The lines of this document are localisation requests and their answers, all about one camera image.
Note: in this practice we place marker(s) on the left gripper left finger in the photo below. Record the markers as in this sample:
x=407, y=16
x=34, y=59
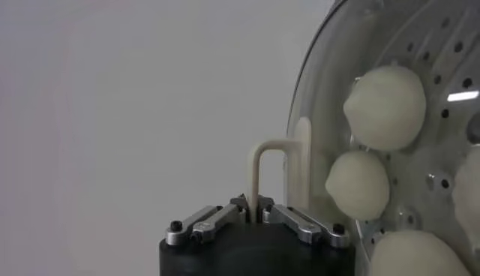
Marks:
x=213, y=225

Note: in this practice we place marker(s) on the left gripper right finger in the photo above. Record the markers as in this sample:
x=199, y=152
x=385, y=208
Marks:
x=300, y=225

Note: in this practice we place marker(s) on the white steamed baozi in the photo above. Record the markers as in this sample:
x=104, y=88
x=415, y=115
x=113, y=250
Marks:
x=468, y=195
x=416, y=257
x=358, y=185
x=386, y=108

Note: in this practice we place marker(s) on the stainless steel steamer basket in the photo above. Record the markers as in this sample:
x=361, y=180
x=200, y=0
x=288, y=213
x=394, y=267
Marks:
x=450, y=56

